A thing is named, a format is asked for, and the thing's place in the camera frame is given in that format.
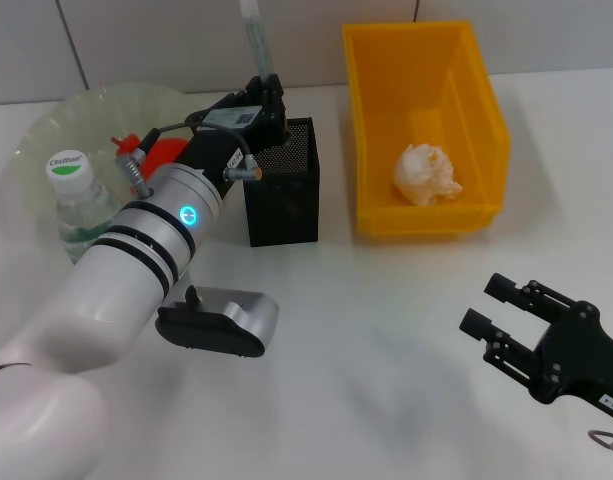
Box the yellow plastic bin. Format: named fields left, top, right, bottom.
left=341, top=19, right=512, bottom=236

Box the red-orange soft toy orange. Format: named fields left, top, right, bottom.
left=110, top=132, right=190, bottom=179

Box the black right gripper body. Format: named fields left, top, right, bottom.
left=528, top=299, right=613, bottom=417

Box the left gripper elbow cable plug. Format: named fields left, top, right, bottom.
left=222, top=166, right=258, bottom=183

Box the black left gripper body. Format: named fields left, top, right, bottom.
left=178, top=92, right=267, bottom=201

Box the black mesh pen holder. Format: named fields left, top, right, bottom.
left=241, top=117, right=321, bottom=248

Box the white paper ball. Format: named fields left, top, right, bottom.
left=393, top=143, right=465, bottom=207

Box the grey marker pen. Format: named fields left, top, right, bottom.
left=239, top=0, right=278, bottom=85

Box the left wrist metal cable plug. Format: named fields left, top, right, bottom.
left=114, top=152, right=156, bottom=200

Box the left arm dark cable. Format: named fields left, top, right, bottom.
left=139, top=119, right=258, bottom=174

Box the clear bottle with green label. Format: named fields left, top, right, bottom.
left=45, top=150, right=123, bottom=266

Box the pale green glass fruit plate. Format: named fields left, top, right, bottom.
left=13, top=83, right=207, bottom=236

